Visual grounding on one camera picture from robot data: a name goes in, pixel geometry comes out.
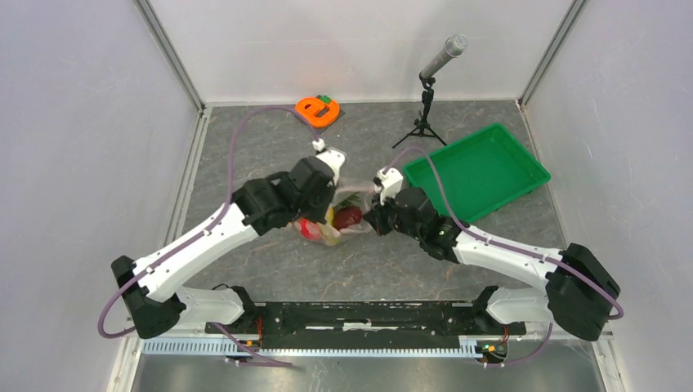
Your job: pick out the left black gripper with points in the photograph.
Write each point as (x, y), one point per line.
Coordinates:
(319, 216)

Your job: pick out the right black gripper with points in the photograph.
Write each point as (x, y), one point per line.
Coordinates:
(375, 216)

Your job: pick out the dark red fake fruit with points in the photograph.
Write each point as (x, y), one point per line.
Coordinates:
(347, 217)

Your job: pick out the clear zip top bag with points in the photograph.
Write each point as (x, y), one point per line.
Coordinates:
(346, 187)

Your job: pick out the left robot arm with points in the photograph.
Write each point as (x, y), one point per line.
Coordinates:
(153, 287)

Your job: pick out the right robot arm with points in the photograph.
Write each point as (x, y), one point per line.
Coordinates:
(569, 287)

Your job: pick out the red fake strawberry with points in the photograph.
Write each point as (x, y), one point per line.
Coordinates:
(310, 230)

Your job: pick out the green fake leafy vegetable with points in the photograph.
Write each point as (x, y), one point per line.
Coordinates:
(352, 200)

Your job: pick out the yellow fake banana bunch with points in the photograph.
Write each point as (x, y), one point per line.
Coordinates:
(329, 235)

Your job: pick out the black microphone tripod stand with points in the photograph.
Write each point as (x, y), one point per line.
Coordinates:
(422, 127)

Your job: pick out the green plastic tray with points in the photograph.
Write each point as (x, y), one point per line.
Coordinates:
(480, 173)

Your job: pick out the grey microphone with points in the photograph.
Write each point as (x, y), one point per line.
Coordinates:
(454, 47)

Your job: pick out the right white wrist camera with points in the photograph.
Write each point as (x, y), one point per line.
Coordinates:
(388, 183)

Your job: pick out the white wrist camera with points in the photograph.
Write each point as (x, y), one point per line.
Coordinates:
(388, 183)
(334, 158)

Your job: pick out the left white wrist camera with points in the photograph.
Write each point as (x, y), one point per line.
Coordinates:
(334, 158)

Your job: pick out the white cable chain strip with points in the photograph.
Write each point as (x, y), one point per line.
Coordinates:
(225, 347)

